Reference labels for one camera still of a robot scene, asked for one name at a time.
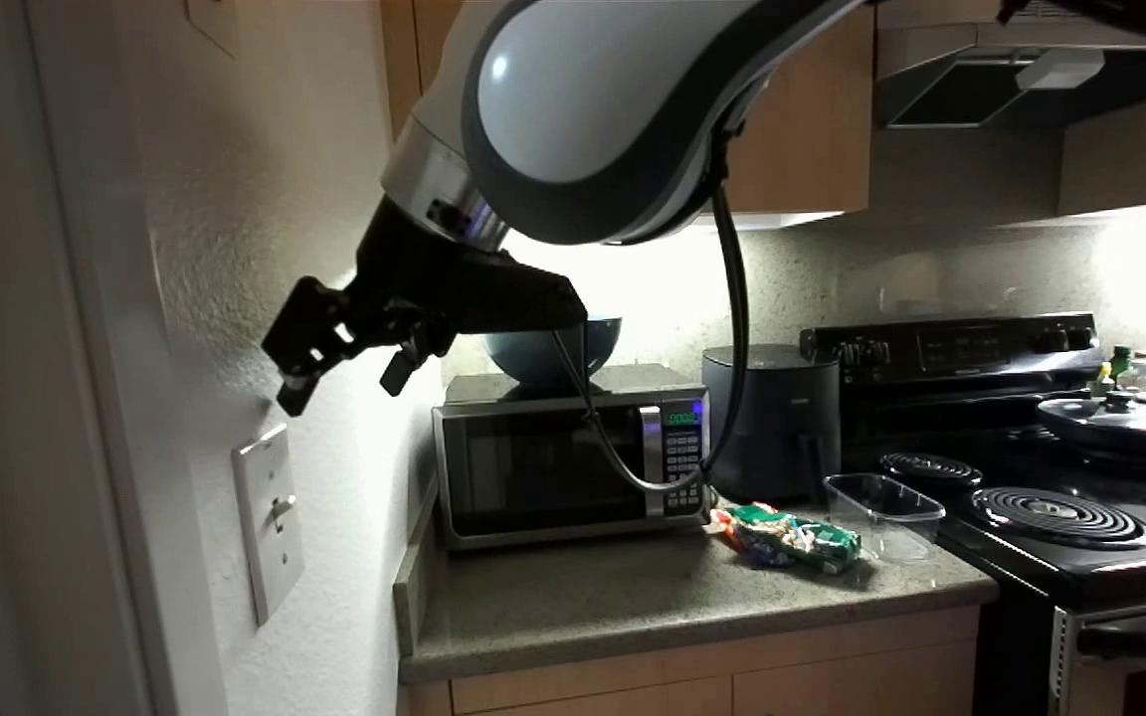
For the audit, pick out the black pan with lid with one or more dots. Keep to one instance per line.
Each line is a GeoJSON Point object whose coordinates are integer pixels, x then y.
{"type": "Point", "coordinates": [1117, 423]}

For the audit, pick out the blue ceramic bowl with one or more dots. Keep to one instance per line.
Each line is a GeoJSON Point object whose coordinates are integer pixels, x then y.
{"type": "Point", "coordinates": [536, 355]}

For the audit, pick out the black steel microwave oven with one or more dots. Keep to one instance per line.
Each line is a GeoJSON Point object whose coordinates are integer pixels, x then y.
{"type": "Point", "coordinates": [536, 461]}

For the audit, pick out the clear glass food container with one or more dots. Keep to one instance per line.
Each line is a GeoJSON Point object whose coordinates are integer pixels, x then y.
{"type": "Point", "coordinates": [885, 503]}

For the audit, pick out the wooden base cabinet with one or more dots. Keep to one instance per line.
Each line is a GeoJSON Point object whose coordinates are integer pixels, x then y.
{"type": "Point", "coordinates": [706, 671]}

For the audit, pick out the green cap bottle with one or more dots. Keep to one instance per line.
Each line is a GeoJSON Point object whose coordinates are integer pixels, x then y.
{"type": "Point", "coordinates": [1120, 366]}

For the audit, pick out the colourful snack bag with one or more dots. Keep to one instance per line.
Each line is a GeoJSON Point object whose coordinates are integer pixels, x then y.
{"type": "Point", "coordinates": [784, 533]}

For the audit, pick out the white door frame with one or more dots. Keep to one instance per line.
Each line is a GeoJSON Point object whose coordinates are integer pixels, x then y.
{"type": "Point", "coordinates": [18, 398]}

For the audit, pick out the small coil stove burner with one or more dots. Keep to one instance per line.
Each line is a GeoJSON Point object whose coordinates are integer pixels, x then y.
{"type": "Point", "coordinates": [933, 469]}

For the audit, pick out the wooden cabinet beside hood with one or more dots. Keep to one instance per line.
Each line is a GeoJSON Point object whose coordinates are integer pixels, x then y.
{"type": "Point", "coordinates": [1135, 159]}

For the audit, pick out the large coil stove burner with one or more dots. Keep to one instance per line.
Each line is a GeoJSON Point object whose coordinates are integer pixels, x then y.
{"type": "Point", "coordinates": [1059, 513]}

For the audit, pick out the white light switch plate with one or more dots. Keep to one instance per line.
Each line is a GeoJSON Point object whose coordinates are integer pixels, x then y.
{"type": "Point", "coordinates": [270, 524]}

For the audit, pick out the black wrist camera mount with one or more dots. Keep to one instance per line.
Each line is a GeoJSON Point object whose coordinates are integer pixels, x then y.
{"type": "Point", "coordinates": [539, 298]}

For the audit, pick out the wooden wall cabinet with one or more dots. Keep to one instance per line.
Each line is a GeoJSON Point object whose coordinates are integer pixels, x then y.
{"type": "Point", "coordinates": [806, 134]}

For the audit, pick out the steel range hood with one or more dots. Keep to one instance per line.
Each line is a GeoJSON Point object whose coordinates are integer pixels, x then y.
{"type": "Point", "coordinates": [995, 82]}

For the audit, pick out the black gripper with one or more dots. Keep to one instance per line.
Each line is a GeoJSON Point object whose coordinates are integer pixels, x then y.
{"type": "Point", "coordinates": [426, 285]}

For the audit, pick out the white light switch toggle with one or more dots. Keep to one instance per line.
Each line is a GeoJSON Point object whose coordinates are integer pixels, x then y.
{"type": "Point", "coordinates": [279, 510]}

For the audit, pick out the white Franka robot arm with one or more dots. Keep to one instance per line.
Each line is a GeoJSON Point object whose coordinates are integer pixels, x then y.
{"type": "Point", "coordinates": [599, 105]}

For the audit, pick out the black air fryer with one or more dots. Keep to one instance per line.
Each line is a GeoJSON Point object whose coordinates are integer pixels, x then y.
{"type": "Point", "coordinates": [784, 423]}

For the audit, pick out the black electric stove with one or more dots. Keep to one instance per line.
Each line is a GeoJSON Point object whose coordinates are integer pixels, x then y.
{"type": "Point", "coordinates": [1063, 581]}

